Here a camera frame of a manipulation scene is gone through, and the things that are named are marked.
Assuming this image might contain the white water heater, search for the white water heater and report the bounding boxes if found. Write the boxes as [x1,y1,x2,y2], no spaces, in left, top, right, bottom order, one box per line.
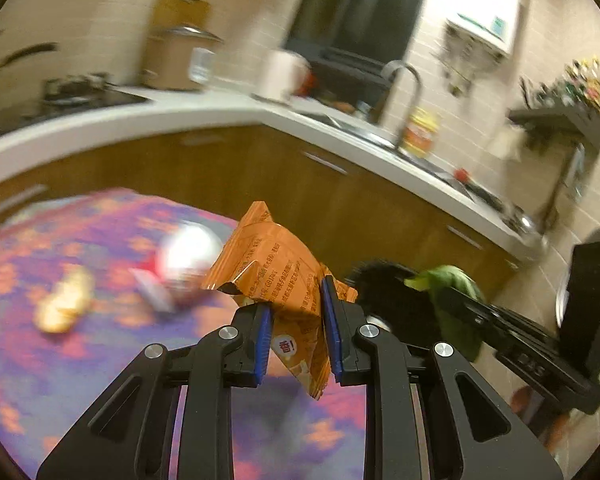
[446,0,520,58]

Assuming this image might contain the orange labelled seasoning bottle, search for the orange labelled seasoning bottle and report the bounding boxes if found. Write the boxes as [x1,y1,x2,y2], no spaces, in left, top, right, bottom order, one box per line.
[401,107,439,158]

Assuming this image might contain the red white paper cup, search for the red white paper cup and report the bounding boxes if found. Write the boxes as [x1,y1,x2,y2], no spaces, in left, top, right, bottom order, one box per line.
[129,222,223,314]

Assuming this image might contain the wall shelf with items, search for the wall shelf with items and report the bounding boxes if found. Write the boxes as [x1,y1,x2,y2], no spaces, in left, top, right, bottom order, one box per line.
[507,58,600,234]

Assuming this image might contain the brown rice cooker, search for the brown rice cooker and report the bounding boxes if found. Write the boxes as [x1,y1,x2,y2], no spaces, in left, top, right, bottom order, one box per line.
[140,25,223,91]

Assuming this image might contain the wooden cabinet doors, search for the wooden cabinet doors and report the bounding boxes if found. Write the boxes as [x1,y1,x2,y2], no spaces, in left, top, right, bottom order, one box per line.
[0,126,517,299]

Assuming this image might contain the black wok pan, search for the black wok pan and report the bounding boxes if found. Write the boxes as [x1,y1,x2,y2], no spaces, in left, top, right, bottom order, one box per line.
[0,29,59,111]

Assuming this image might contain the green vegetable leaf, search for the green vegetable leaf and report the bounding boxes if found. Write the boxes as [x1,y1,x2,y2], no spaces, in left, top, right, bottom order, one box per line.
[404,264,484,363]

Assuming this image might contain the black lined trash bin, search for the black lined trash bin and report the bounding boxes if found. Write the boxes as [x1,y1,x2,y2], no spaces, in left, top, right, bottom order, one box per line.
[344,260,442,348]

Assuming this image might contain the black gas stove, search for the black gas stove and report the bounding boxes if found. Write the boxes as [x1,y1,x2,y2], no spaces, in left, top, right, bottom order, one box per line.
[0,72,148,136]

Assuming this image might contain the chrome sink faucet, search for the chrome sink faucet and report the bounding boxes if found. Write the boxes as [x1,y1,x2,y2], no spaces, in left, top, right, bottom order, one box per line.
[380,60,424,151]

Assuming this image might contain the floral tablecloth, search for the floral tablecloth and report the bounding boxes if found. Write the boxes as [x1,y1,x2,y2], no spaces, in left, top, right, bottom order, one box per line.
[0,190,365,479]

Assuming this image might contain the orange snack wrapper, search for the orange snack wrapper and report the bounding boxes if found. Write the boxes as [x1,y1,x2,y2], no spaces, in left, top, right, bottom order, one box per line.
[201,200,332,400]

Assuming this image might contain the wooden cutting board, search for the wooden cutting board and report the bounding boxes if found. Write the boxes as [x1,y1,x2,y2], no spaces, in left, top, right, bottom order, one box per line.
[148,0,211,36]

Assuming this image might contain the white kitchen countertop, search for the white kitchen countertop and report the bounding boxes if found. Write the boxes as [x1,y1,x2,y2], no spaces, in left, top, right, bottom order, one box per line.
[0,90,548,261]

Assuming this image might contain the white electric kettle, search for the white electric kettle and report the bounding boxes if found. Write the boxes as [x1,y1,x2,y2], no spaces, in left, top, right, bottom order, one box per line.
[254,49,310,105]

